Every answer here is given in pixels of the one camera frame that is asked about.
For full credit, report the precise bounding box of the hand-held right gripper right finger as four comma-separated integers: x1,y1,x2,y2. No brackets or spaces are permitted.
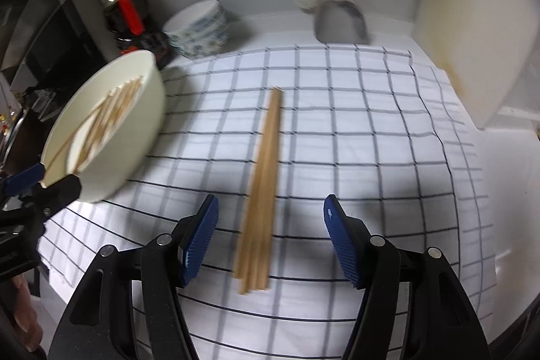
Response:
323,194,493,360

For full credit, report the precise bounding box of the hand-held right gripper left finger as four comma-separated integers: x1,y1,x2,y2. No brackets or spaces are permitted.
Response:
48,194,219,360

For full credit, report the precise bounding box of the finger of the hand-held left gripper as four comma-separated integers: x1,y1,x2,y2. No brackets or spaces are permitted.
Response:
0,163,47,196
0,173,83,226

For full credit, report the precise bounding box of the cream oval tray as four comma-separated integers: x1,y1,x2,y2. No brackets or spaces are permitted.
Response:
41,50,166,204

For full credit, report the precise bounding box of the bundle of wooden chopsticks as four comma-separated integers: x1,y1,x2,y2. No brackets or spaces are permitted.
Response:
237,87,284,295

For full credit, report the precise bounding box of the pile of wooden chopsticks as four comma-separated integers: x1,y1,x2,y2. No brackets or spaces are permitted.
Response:
63,75,144,175

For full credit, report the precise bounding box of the person's left hand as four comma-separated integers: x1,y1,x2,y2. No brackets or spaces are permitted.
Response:
0,275,45,349

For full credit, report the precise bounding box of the white black-checked tablecloth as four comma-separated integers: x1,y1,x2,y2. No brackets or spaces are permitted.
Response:
38,45,496,360

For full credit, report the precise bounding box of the black kitchen appliance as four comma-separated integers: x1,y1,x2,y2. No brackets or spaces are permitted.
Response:
0,0,114,120

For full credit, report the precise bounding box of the floral ceramic bowl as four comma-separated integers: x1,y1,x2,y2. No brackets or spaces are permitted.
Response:
166,20,230,49
162,0,226,38
171,31,231,60

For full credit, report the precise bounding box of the cream cutting board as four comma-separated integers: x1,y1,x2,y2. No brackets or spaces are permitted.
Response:
413,0,540,130

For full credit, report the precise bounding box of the dark sauce bottle red handle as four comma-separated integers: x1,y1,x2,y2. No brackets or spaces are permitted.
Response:
102,0,173,67

